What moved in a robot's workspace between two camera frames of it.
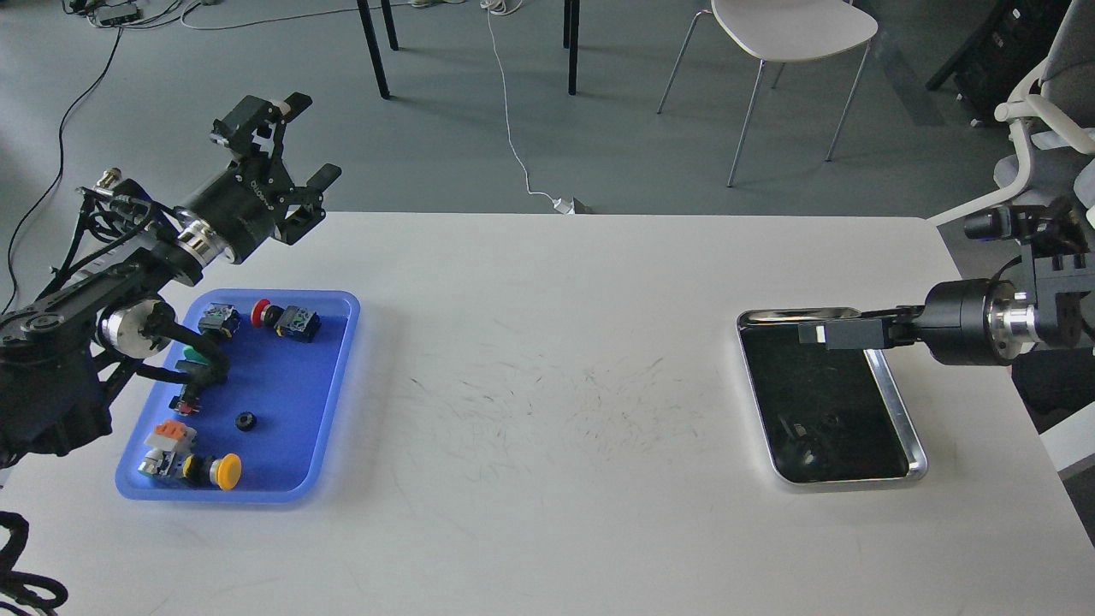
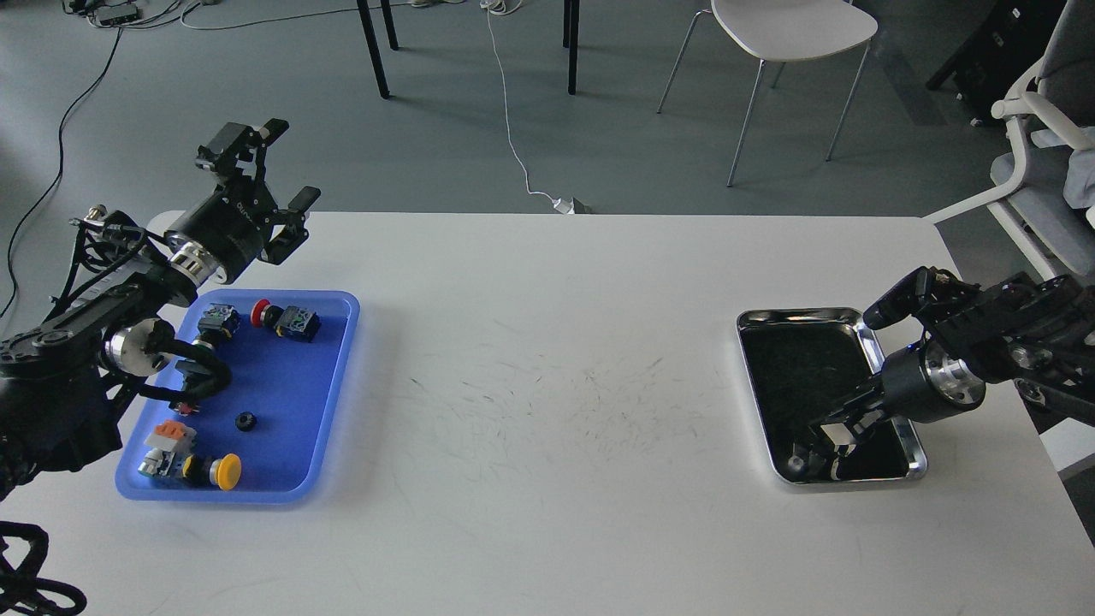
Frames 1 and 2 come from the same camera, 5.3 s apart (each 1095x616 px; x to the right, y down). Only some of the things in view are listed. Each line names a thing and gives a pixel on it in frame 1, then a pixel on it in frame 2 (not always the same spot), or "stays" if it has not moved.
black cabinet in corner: [998, 62] stays
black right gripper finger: [900, 328] to [839, 424]
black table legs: [571, 40] stays
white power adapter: [564, 205] stays
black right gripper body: [970, 322] to [926, 382]
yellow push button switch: [223, 470] stays
